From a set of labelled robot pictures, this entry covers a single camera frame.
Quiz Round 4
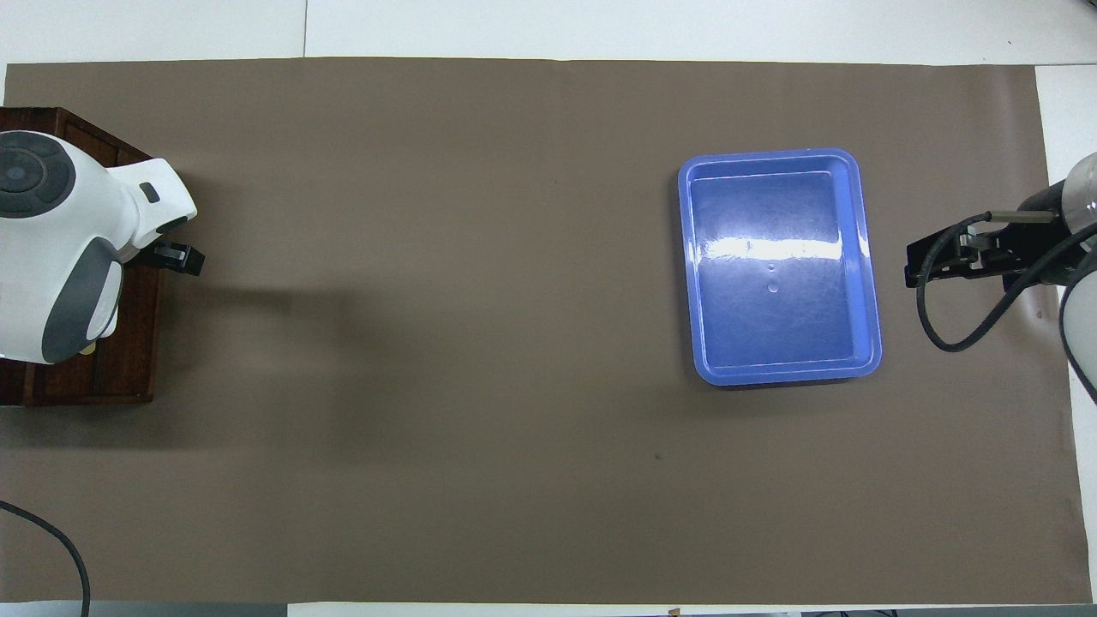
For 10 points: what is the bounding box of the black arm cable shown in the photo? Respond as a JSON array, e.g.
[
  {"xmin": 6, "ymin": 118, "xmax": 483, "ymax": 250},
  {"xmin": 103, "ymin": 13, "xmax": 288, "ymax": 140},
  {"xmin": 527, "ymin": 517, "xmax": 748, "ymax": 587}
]
[
  {"xmin": 0, "ymin": 501, "xmax": 91, "ymax": 617},
  {"xmin": 915, "ymin": 210, "xmax": 1097, "ymax": 354}
]

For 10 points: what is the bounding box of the blue plastic tray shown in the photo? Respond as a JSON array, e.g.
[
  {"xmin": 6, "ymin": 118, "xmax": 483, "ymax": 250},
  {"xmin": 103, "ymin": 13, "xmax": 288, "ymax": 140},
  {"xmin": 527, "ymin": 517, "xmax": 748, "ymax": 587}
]
[{"xmin": 677, "ymin": 147, "xmax": 884, "ymax": 386}]

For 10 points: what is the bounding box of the dark wooden cabinet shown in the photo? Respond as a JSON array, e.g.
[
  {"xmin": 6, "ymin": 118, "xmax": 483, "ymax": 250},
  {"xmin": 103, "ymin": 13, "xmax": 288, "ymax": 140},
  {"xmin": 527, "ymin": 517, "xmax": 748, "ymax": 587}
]
[{"xmin": 0, "ymin": 107, "xmax": 168, "ymax": 405}]

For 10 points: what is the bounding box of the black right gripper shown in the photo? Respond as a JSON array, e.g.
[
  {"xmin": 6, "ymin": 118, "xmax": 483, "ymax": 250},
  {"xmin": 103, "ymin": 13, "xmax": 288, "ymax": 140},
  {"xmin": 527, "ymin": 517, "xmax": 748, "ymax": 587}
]
[{"xmin": 904, "ymin": 184, "xmax": 1074, "ymax": 289}]

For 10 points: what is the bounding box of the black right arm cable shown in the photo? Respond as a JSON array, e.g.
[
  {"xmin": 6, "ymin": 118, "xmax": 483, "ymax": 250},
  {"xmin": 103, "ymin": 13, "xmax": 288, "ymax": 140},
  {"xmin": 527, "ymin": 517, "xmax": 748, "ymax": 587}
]
[{"xmin": 915, "ymin": 210, "xmax": 1097, "ymax": 354}]

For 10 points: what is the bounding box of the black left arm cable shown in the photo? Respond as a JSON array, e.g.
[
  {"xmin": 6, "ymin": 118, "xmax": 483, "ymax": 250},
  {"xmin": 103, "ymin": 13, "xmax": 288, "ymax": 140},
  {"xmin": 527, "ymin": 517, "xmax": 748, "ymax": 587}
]
[{"xmin": 0, "ymin": 501, "xmax": 91, "ymax": 617}]

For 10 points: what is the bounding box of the brown table mat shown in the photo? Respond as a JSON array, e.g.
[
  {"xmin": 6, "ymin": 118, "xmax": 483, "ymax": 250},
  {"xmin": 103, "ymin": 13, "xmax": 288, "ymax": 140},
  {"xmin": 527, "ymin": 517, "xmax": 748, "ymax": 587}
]
[{"xmin": 0, "ymin": 58, "xmax": 1091, "ymax": 605}]

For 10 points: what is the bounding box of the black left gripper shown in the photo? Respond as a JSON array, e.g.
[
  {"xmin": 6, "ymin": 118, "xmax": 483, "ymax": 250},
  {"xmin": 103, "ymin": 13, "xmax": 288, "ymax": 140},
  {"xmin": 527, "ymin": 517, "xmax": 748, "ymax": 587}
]
[{"xmin": 135, "ymin": 242, "xmax": 205, "ymax": 277}]

